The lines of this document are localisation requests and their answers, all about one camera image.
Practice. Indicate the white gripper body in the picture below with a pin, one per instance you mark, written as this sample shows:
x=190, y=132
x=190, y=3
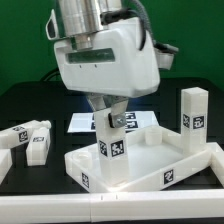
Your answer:
x=116, y=65

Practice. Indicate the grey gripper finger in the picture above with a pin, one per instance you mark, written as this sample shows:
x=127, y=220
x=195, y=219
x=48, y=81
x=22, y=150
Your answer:
x=96, y=101
x=118, y=106

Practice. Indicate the white desk tabletop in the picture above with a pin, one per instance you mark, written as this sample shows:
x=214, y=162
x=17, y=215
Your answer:
x=156, y=161

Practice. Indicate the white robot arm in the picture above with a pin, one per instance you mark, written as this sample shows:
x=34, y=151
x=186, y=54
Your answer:
x=79, y=20

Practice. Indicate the white marker sheet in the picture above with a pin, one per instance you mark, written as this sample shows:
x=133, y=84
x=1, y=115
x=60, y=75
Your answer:
x=84, y=122

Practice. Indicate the white block left edge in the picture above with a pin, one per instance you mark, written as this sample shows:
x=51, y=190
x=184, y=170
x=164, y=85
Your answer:
x=5, y=163

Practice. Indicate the white front rail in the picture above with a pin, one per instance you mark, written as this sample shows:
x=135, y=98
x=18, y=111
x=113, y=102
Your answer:
x=116, y=206

